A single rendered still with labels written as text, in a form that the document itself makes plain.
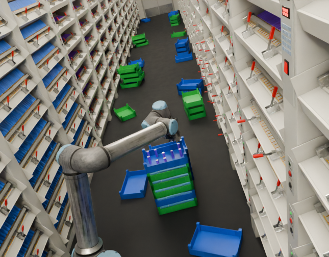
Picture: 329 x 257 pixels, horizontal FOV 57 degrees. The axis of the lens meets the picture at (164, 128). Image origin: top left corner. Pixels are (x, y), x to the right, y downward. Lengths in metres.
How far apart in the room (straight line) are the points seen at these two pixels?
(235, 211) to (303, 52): 1.70
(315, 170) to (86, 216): 1.17
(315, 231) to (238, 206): 1.42
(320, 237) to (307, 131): 0.29
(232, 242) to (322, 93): 1.52
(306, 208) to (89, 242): 1.14
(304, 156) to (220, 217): 1.47
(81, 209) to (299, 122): 1.17
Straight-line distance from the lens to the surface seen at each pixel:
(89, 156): 1.44
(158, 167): 2.11
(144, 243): 2.25
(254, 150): 1.56
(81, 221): 1.67
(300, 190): 0.93
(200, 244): 2.14
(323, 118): 0.68
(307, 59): 0.74
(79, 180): 1.57
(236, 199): 2.38
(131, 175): 2.83
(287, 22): 0.74
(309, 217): 0.98
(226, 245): 2.11
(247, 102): 1.53
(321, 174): 0.82
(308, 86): 0.76
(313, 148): 0.86
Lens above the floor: 1.66
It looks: 29 degrees down
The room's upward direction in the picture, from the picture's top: 14 degrees counter-clockwise
